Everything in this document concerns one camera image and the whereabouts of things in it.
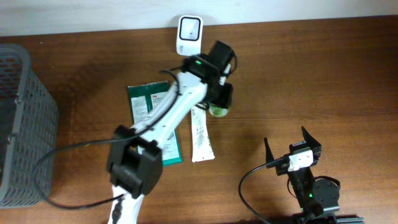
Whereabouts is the white cream tube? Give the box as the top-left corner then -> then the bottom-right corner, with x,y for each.
191,106 -> 215,162

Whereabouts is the black camera cable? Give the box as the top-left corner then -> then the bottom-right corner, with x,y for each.
238,156 -> 290,224
32,68 -> 183,210

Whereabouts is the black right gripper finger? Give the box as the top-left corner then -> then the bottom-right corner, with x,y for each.
264,138 -> 275,168
301,126 -> 322,149

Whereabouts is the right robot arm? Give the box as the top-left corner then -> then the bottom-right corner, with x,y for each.
264,127 -> 364,224

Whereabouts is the white barcode scanner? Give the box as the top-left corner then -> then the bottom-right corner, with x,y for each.
176,15 -> 203,57

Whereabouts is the green lid jar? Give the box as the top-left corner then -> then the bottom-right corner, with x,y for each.
208,105 -> 229,118

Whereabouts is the green glove package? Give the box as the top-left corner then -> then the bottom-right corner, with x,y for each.
127,81 -> 183,166

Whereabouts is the grey plastic mesh basket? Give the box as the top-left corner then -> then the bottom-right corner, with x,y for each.
1,44 -> 59,209

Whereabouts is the black right camera cable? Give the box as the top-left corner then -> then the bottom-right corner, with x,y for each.
238,156 -> 290,224

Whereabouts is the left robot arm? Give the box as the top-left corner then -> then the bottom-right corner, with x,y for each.
106,40 -> 238,223

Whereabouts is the black left camera cable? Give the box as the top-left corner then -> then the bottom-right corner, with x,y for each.
32,68 -> 183,210

